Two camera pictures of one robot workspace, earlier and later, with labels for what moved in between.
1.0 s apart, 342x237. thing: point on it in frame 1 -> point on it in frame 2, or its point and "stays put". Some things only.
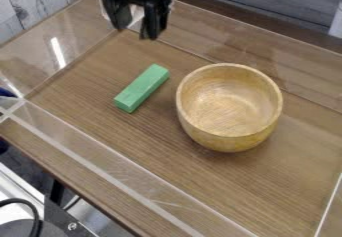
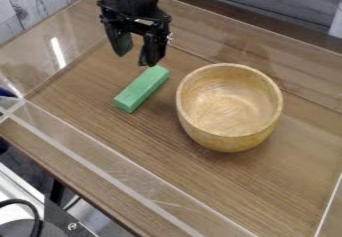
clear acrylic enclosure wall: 203,134 stays put
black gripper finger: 154,20 -> 154,48
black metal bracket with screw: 64,219 stays put
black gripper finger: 120,10 -> 122,39
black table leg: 58,191 stays put
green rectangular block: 138,91 stays put
